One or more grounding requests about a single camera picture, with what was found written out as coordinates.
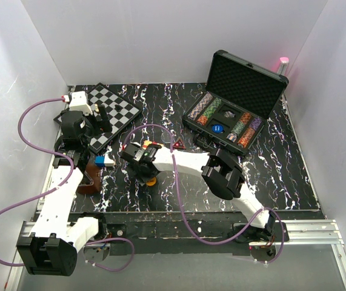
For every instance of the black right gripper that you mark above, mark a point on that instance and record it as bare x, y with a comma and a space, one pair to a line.
141, 178

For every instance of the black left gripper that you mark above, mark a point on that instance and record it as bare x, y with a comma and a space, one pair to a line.
104, 118

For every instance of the yellow big blind button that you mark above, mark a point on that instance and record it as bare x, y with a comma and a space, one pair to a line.
151, 182

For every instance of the blue small blind button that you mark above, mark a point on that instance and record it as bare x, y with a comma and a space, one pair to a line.
217, 128

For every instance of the black poker chip case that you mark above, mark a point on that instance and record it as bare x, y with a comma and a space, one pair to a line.
243, 87

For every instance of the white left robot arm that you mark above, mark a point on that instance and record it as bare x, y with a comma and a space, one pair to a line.
52, 246

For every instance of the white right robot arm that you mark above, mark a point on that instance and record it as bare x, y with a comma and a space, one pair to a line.
223, 176

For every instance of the red yellow card deck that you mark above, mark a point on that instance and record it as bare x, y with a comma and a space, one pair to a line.
147, 143

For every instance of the black silver chess board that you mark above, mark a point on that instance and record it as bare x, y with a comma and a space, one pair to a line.
100, 94

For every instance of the blue white flat card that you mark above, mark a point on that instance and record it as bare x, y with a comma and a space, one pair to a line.
104, 161

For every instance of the red black triangle all-in button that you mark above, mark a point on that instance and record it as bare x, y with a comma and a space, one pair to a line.
179, 144

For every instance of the orange chip stack left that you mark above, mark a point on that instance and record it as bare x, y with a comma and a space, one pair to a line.
202, 120

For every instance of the blue beige chip stack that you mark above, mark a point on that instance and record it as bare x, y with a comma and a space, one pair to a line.
200, 106

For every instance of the blue grey chip stack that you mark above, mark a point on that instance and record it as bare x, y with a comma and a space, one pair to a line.
232, 136

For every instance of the green grey chip stack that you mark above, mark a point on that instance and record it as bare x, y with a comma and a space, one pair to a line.
238, 128

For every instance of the orange black chip stack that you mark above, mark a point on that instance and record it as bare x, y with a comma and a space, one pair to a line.
246, 137

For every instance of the orange chip stack right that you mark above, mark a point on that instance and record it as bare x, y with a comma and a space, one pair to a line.
245, 117

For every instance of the purple chip stack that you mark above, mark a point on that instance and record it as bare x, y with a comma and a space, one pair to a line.
255, 124

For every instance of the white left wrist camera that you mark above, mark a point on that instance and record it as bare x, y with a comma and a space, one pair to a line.
79, 102

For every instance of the pink capped metal post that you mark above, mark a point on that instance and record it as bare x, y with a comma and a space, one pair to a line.
283, 64

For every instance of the aluminium front rail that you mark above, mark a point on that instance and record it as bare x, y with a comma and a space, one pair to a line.
312, 259

